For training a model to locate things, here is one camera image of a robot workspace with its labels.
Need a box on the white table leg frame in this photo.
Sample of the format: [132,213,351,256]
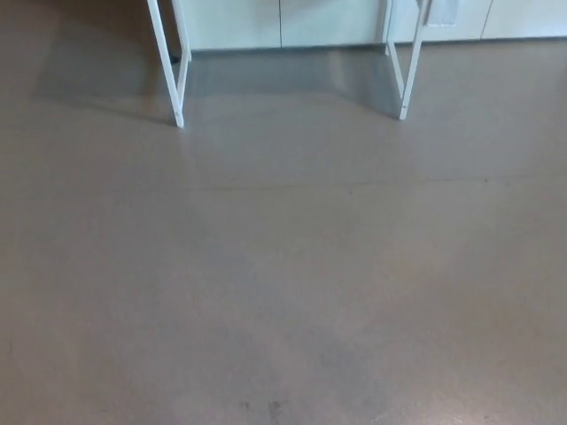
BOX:
[147,0,193,129]
[383,0,433,121]

